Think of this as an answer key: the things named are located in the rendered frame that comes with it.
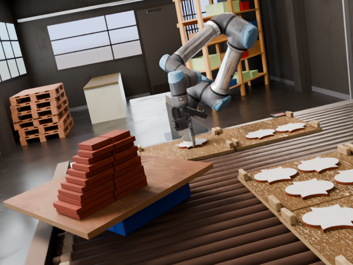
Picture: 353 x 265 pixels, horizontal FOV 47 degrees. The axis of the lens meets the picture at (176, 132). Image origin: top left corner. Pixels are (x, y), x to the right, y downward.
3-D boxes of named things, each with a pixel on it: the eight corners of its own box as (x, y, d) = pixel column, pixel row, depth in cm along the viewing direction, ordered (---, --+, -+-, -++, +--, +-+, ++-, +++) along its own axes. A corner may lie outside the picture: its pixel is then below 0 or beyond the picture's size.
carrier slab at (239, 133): (215, 134, 214) (215, 131, 214) (288, 118, 219) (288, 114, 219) (237, 151, 180) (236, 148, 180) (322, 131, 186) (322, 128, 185)
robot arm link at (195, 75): (188, 62, 202) (174, 66, 194) (205, 74, 197) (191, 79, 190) (183, 75, 206) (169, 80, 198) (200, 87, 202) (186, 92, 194)
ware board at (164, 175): (3, 206, 136) (2, 201, 135) (120, 155, 170) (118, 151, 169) (89, 240, 101) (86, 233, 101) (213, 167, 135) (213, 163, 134)
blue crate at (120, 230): (69, 218, 142) (62, 192, 139) (136, 184, 163) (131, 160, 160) (125, 238, 120) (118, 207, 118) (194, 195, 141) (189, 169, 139)
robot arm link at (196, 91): (188, 91, 250) (201, 72, 247) (205, 103, 244) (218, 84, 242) (180, 87, 239) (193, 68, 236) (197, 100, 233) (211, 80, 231)
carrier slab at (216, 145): (138, 151, 209) (137, 149, 208) (215, 134, 213) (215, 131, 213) (143, 172, 175) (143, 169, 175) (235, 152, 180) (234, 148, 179)
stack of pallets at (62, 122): (33, 131, 849) (22, 90, 828) (74, 123, 855) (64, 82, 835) (18, 146, 729) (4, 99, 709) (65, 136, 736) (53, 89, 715)
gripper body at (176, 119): (174, 129, 198) (169, 104, 195) (191, 125, 199) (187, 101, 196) (176, 132, 191) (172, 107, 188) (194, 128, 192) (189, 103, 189)
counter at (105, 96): (126, 101, 1021) (120, 72, 1004) (126, 117, 813) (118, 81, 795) (99, 106, 1016) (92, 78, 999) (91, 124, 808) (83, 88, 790)
